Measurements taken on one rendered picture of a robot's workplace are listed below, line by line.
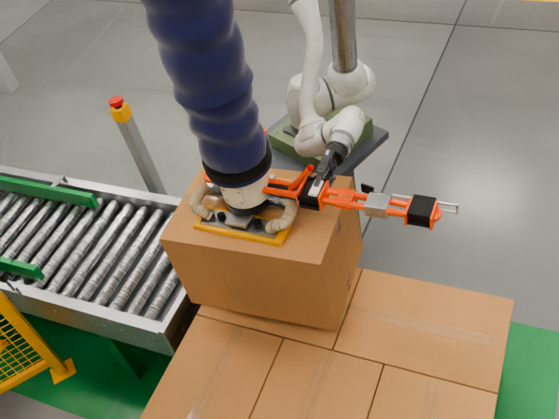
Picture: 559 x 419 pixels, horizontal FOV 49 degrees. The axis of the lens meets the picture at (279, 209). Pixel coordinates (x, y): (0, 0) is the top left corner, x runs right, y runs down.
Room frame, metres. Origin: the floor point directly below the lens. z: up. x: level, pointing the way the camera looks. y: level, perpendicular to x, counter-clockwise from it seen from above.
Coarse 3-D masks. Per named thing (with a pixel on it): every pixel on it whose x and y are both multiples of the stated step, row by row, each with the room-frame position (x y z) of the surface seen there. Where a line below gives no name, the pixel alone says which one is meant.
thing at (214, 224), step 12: (216, 216) 1.49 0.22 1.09; (204, 228) 1.46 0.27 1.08; (216, 228) 1.44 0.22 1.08; (228, 228) 1.42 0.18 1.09; (240, 228) 1.41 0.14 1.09; (252, 228) 1.39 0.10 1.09; (264, 228) 1.38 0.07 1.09; (288, 228) 1.36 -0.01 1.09; (252, 240) 1.36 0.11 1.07; (264, 240) 1.33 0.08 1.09; (276, 240) 1.32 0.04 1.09
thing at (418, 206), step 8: (408, 200) 1.21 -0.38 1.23; (416, 200) 1.21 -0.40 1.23; (424, 200) 1.20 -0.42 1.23; (432, 200) 1.19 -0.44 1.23; (408, 208) 1.19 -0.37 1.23; (416, 208) 1.18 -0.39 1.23; (424, 208) 1.17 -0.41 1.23; (432, 208) 1.16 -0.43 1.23; (408, 216) 1.17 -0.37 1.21; (416, 216) 1.16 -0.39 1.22; (424, 216) 1.14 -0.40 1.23; (432, 216) 1.13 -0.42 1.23; (416, 224) 1.15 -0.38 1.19; (424, 224) 1.14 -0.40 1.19; (432, 224) 1.12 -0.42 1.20
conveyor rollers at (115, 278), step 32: (0, 192) 2.63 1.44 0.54; (0, 224) 2.37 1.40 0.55; (32, 224) 2.31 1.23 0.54; (64, 224) 2.25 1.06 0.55; (96, 224) 2.18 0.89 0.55; (128, 224) 2.13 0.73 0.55; (64, 256) 2.06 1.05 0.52; (96, 256) 1.99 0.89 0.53; (128, 256) 1.92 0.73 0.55; (64, 288) 1.83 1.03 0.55; (128, 288) 1.74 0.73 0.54
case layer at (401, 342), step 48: (384, 288) 1.40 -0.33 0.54; (432, 288) 1.34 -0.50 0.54; (192, 336) 1.41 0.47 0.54; (240, 336) 1.35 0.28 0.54; (288, 336) 1.30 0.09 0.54; (336, 336) 1.24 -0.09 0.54; (384, 336) 1.19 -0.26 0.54; (432, 336) 1.14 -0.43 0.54; (480, 336) 1.09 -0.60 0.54; (192, 384) 1.20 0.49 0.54; (240, 384) 1.15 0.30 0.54; (288, 384) 1.10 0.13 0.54; (336, 384) 1.05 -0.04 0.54; (384, 384) 1.00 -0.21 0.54; (432, 384) 0.96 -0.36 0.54; (480, 384) 0.92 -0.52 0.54
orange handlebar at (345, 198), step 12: (276, 180) 1.47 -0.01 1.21; (264, 192) 1.44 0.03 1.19; (276, 192) 1.42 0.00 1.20; (288, 192) 1.40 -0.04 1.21; (336, 192) 1.34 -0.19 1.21; (348, 192) 1.32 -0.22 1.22; (336, 204) 1.30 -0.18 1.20; (348, 204) 1.28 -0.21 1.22; (360, 204) 1.27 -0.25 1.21; (396, 204) 1.23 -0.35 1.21
